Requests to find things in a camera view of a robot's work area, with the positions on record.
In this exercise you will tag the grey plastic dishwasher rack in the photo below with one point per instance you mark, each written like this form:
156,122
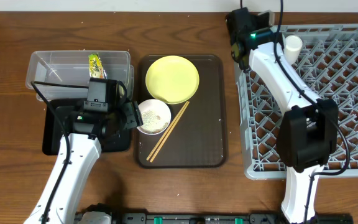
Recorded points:
328,64

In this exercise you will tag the green yellow snack wrapper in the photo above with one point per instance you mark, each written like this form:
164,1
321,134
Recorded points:
96,69

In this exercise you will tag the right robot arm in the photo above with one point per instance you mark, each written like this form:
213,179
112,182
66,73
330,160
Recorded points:
307,133

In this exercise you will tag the white plastic cup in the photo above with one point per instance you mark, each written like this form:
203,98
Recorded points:
292,48

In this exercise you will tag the yellow round plate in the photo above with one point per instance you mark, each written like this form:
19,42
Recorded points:
172,79

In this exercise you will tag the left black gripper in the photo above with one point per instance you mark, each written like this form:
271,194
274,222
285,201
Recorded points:
133,116

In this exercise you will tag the white bowl with rice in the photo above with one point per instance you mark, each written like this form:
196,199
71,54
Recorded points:
156,117

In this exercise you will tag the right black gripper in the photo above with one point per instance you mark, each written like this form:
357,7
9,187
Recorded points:
236,50

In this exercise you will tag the clear plastic bin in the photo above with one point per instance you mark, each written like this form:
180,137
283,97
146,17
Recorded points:
67,71

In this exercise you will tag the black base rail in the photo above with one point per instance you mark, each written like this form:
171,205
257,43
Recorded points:
101,213

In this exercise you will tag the dark brown serving tray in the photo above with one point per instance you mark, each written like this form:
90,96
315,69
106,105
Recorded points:
199,140

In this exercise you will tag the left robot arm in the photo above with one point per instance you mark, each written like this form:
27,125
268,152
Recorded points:
77,154

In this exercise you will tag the wooden chopstick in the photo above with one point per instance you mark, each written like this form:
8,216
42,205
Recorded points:
165,133
169,133

